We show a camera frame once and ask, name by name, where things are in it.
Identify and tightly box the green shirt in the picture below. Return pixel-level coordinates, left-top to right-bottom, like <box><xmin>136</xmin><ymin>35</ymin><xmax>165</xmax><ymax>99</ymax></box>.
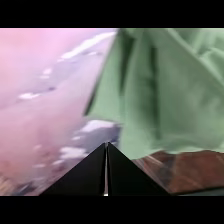
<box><xmin>83</xmin><ymin>28</ymin><xmax>224</xmax><ymax>160</ymax></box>

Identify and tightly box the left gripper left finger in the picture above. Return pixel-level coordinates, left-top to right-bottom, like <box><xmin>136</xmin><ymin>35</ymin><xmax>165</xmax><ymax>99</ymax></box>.
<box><xmin>39</xmin><ymin>142</ymin><xmax>108</xmax><ymax>197</ymax></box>

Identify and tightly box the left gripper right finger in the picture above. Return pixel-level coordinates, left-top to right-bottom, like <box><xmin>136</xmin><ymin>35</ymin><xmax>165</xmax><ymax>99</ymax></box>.
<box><xmin>106</xmin><ymin>142</ymin><xmax>171</xmax><ymax>197</ymax></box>

